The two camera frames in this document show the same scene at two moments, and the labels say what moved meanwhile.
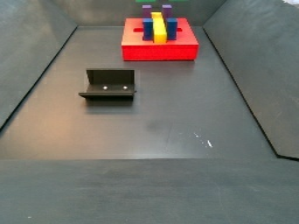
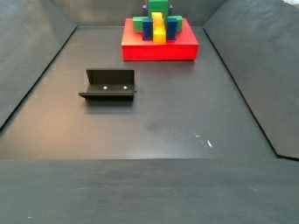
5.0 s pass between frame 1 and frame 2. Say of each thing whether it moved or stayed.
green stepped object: moved
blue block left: stayed
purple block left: stayed
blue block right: stayed
